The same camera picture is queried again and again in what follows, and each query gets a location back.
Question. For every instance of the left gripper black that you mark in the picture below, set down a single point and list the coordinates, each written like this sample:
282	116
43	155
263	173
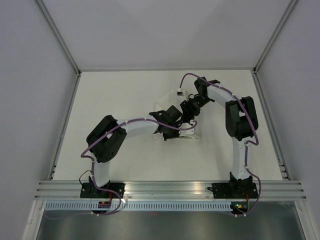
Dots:
166	137

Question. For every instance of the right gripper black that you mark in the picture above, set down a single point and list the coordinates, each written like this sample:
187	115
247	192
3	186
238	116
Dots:
189	112

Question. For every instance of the white cloth napkin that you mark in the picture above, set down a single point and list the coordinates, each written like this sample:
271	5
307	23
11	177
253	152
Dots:
174	99

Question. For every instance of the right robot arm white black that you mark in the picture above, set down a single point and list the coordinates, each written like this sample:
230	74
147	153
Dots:
241	123

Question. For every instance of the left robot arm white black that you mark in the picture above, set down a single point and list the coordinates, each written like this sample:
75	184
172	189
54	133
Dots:
106	139

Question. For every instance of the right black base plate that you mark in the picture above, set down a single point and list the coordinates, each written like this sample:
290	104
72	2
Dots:
225	191

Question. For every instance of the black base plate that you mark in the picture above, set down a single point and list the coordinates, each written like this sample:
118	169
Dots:
115	189
225	191

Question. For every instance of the white slotted cable duct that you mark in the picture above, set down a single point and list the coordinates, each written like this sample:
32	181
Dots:
219	206

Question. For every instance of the left side aluminium rail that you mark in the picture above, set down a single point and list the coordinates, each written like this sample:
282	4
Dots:
62	132

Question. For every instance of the aluminium rail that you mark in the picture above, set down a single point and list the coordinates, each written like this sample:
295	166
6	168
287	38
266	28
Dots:
62	132
278	190
271	127

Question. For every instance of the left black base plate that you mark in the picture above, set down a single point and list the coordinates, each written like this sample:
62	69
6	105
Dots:
115	189

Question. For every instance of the right side aluminium rail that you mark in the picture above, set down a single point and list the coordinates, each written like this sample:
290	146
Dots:
271	127

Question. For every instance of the aluminium front rail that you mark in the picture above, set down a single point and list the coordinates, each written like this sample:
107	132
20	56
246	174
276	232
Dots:
278	190

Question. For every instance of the right aluminium frame post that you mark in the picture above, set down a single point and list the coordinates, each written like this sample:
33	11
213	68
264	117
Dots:
275	34

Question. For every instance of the aluminium frame post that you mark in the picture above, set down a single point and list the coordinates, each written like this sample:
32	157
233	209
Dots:
275	34
57	35

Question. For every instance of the left aluminium frame post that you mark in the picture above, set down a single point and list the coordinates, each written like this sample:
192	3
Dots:
57	35

